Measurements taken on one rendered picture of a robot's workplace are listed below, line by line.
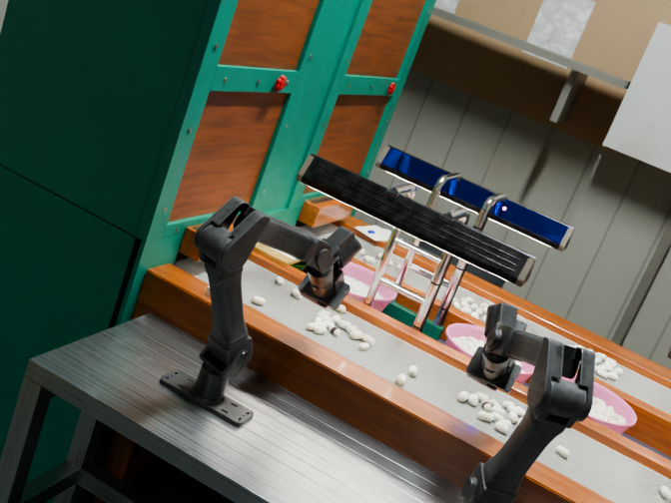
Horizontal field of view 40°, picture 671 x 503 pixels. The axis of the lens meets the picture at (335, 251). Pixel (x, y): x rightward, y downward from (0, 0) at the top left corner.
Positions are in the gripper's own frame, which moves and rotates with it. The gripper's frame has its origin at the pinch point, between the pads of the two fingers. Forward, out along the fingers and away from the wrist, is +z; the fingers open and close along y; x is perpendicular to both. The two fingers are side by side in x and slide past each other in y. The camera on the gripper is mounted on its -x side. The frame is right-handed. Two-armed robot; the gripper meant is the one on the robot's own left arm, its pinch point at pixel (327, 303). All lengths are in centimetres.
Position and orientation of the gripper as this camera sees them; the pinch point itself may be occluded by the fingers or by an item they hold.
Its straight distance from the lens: 211.3
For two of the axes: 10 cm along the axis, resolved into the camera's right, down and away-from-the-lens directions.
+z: 0.8, 4.7, 8.8
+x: -5.2, 7.7, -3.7
